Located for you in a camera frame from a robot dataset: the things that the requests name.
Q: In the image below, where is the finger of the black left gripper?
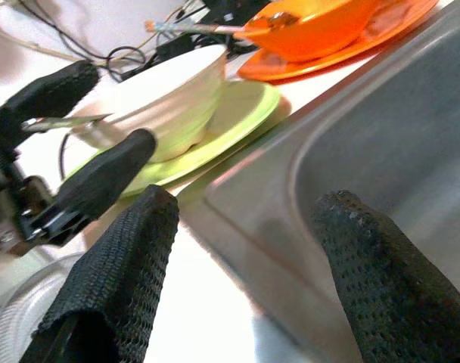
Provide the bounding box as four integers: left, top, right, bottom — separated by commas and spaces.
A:
0, 59, 101, 134
54, 128, 158, 221

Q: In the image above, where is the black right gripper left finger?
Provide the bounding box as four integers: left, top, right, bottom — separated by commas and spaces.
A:
20, 184, 181, 363

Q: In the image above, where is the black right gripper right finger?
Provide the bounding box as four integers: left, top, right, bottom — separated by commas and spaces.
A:
311, 190, 460, 363

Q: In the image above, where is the white ceramic bowl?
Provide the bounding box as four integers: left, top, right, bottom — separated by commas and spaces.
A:
73, 44, 228, 163

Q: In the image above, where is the white ribbed dish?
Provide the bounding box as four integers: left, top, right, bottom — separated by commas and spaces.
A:
0, 253, 87, 363

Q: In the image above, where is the light green plate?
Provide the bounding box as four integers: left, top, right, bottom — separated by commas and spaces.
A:
63, 79, 282, 197

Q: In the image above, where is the stainless steel sink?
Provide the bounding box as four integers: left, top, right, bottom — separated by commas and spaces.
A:
205, 0, 460, 363

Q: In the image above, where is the thin patterned chopstick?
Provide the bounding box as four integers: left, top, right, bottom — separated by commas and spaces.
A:
145, 20, 261, 36

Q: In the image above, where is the orange plate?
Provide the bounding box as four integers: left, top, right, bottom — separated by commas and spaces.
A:
237, 0, 441, 82

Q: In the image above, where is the orange square bowl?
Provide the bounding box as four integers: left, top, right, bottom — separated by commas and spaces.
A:
233, 0, 382, 64

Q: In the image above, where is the black looped cable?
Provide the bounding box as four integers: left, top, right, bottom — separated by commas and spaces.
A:
17, 0, 148, 82

